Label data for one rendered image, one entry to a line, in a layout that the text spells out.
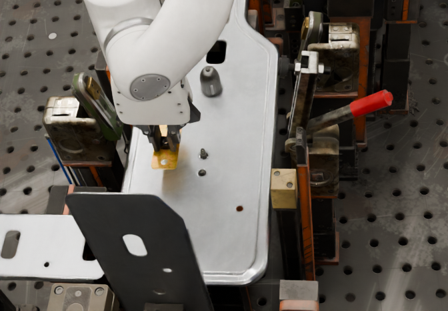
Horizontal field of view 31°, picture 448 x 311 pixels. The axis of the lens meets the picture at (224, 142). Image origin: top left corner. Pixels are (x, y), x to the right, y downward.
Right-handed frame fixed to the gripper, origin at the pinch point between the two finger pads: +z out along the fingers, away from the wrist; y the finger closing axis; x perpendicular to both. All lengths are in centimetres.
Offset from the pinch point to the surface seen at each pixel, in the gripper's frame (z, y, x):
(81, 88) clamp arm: -5.9, 11.6, -4.1
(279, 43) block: 35, -12, -48
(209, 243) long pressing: 5.3, -7.4, 14.5
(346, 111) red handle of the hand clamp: -6.3, -26.0, 0.2
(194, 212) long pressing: 5.3, -4.7, 9.6
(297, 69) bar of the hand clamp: -15.6, -19.9, 0.6
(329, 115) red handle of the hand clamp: -4.8, -23.8, -0.1
